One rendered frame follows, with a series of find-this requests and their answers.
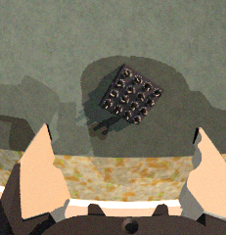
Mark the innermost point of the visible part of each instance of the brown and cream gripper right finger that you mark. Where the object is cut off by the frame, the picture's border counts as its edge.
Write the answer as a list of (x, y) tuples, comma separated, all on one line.
[(203, 195)]

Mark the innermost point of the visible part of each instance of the dark grey knob box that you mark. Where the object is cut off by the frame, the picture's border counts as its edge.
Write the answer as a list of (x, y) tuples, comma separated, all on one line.
[(125, 92)]

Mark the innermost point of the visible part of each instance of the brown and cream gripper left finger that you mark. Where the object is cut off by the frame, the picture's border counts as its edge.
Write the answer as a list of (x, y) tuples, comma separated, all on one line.
[(36, 195)]

